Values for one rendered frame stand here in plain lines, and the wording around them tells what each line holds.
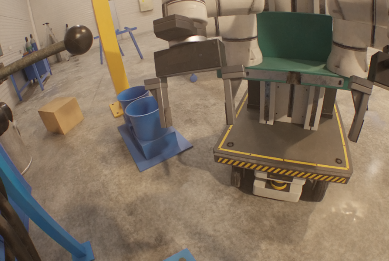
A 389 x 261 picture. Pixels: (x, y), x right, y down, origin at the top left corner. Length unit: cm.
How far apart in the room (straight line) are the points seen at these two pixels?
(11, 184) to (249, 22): 109
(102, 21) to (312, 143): 206
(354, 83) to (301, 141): 76
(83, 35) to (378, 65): 40
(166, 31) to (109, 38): 189
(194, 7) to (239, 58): 48
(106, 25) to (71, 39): 196
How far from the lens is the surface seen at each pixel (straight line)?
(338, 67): 83
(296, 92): 111
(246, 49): 83
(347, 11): 53
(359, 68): 84
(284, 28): 94
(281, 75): 82
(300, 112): 117
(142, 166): 148
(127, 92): 187
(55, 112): 235
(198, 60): 36
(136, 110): 158
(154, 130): 142
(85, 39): 24
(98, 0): 221
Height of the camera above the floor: 98
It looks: 31 degrees down
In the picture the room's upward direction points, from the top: 9 degrees counter-clockwise
